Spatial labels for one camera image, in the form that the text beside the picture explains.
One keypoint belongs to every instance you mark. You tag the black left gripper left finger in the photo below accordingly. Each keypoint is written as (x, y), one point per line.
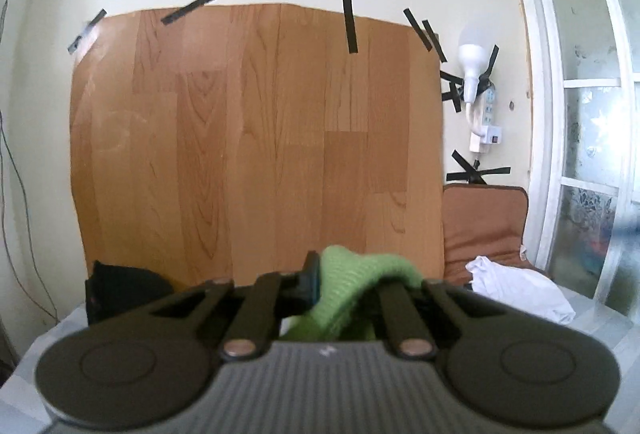
(149, 364)

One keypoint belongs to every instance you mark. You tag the wood pattern vinyl sheet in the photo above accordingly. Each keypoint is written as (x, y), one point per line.
(232, 141)

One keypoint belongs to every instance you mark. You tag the white power strip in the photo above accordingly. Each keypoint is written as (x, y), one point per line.
(486, 105)

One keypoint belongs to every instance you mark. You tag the brown cushion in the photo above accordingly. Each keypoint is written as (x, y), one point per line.
(482, 221)

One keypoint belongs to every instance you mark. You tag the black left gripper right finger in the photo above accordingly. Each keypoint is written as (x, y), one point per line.
(505, 364)

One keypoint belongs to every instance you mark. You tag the black folded garment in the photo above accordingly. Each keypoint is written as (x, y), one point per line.
(112, 290)

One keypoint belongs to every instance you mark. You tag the white plug adapter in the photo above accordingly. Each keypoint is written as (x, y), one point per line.
(489, 135)

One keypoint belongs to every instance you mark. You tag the white window frame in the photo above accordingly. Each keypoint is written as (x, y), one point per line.
(583, 224)

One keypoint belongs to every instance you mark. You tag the white crumpled garment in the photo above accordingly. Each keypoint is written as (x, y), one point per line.
(524, 289)

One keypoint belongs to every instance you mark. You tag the green black white knit sweater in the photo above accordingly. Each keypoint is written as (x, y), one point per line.
(346, 276)

